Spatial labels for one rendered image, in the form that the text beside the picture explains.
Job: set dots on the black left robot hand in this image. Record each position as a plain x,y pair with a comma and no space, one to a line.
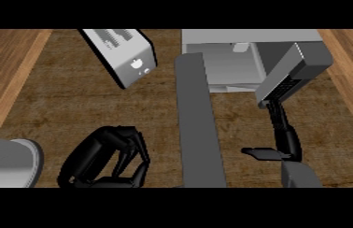
92,157

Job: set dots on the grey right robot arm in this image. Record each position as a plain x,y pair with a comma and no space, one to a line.
300,175

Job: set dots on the white milk carton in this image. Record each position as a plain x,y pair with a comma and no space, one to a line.
130,60

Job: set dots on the pale grey microwave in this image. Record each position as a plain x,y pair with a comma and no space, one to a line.
229,63

